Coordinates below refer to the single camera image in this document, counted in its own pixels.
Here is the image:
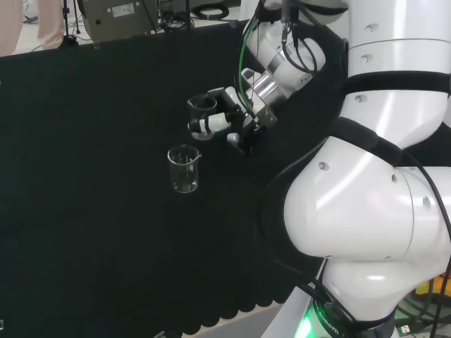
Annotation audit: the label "coiled black cable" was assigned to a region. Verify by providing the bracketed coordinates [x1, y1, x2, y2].
[192, 3, 230, 19]

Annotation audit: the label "black bench cloth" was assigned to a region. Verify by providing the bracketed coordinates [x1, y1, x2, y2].
[0, 19, 451, 335]

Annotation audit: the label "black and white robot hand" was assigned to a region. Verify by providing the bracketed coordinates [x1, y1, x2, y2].
[189, 85, 279, 158]

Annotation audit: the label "yellow stop button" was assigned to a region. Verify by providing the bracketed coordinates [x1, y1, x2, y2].
[414, 271, 451, 297]

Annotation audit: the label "clear glass beaker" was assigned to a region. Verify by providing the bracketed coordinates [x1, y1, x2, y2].
[186, 94, 218, 142]
[166, 144, 202, 194]

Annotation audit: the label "black cable tangle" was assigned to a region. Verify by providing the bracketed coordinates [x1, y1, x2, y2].
[157, 9, 188, 33]

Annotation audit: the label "person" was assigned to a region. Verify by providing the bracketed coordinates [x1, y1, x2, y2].
[0, 0, 79, 58]

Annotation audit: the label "purple tripod legs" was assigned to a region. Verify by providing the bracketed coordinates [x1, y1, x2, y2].
[61, 0, 84, 37]

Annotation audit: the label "grey metal equipment box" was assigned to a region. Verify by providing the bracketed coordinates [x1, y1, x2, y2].
[78, 0, 159, 40]

